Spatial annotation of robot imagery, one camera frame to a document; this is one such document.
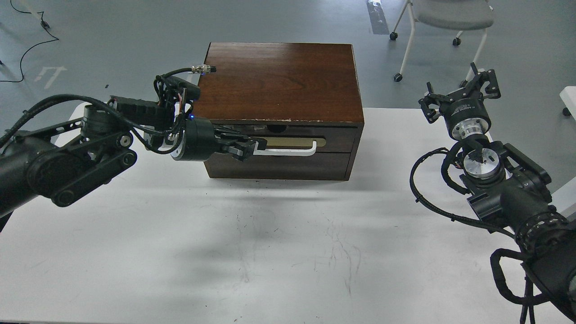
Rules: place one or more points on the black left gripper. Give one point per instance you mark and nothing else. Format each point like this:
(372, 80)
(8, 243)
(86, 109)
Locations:
(201, 140)

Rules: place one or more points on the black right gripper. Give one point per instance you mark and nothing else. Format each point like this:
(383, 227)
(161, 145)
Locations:
(465, 113)

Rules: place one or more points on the wooden drawer with white handle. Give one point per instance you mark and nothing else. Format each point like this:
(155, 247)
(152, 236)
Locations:
(330, 139)

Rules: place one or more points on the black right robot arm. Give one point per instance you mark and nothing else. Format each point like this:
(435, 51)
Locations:
(508, 193)

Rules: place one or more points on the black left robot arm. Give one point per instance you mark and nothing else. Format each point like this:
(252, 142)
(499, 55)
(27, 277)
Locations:
(66, 161)

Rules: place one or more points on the dark wooden drawer cabinet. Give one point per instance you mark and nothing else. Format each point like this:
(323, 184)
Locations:
(282, 83)

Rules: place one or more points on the grey office chair on wheels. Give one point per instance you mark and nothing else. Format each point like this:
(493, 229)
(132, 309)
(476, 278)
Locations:
(458, 15)

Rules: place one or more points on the grey tape strip on floor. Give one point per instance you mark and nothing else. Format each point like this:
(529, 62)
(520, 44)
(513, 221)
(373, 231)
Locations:
(378, 21)

